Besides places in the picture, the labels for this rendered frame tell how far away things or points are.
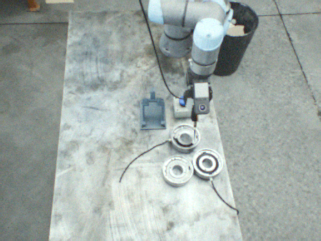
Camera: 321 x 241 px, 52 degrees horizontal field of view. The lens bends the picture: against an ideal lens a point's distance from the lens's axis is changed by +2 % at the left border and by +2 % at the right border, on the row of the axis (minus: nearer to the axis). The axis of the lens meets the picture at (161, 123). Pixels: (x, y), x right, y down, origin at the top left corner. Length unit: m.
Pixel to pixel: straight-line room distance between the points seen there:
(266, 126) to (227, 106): 0.29
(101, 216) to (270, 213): 1.19
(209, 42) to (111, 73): 0.64
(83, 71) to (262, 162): 1.27
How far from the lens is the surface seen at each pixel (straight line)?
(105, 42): 1.54
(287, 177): 2.19
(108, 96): 1.34
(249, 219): 2.02
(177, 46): 1.44
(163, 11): 0.98
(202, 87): 1.00
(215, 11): 0.97
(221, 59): 2.35
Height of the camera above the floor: 1.87
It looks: 58 degrees down
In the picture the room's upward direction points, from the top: 3 degrees clockwise
